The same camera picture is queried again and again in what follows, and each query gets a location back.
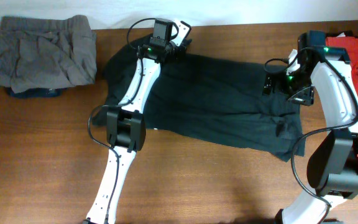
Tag black Nike t-shirt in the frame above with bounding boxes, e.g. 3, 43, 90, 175
91, 34, 306, 162

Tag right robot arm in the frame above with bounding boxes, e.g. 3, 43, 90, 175
263, 30, 358, 224

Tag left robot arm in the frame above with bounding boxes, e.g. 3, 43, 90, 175
83, 18, 191, 224

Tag black logo t-shirt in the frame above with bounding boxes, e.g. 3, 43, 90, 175
325, 30, 358, 39

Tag folded dark navy garment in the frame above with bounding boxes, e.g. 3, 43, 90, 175
5, 88, 66, 99

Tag folded grey shorts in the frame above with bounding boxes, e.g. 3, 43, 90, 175
0, 15, 97, 93

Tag right black cable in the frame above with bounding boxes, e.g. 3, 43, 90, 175
263, 46, 358, 224

